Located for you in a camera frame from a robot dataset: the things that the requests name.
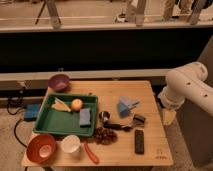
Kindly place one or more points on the black remote control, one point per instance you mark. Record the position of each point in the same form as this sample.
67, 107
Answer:
139, 142

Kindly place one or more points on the black handle tool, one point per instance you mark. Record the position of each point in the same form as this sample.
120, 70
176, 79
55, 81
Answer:
117, 127

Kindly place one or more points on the blue sponge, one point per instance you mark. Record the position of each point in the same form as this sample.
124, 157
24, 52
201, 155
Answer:
85, 117

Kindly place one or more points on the metal measuring cup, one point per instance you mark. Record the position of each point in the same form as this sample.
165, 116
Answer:
104, 116

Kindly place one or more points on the small black box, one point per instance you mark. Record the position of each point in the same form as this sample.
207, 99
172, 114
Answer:
139, 120

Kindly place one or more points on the orange bowl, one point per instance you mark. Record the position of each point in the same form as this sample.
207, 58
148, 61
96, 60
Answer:
41, 148

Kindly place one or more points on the green plastic tray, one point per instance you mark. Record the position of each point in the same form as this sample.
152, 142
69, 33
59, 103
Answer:
63, 123

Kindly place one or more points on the blue box on floor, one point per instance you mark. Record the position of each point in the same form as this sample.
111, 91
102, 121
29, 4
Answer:
31, 112

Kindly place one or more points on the yellow banana piece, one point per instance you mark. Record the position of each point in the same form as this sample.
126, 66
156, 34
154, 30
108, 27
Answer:
60, 105

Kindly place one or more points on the purple bowl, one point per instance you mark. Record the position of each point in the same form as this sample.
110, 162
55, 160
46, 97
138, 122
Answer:
59, 82

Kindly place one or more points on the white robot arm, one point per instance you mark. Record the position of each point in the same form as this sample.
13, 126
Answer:
185, 82

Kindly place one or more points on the white cup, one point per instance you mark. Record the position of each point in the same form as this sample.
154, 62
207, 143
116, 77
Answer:
71, 144

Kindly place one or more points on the dark grape bunch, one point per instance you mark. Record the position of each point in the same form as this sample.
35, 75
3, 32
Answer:
104, 136

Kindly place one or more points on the red yellow apple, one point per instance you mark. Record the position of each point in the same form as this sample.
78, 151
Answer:
76, 104

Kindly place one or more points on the red spatula handle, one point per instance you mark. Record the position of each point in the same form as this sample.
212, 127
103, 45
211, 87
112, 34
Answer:
90, 154

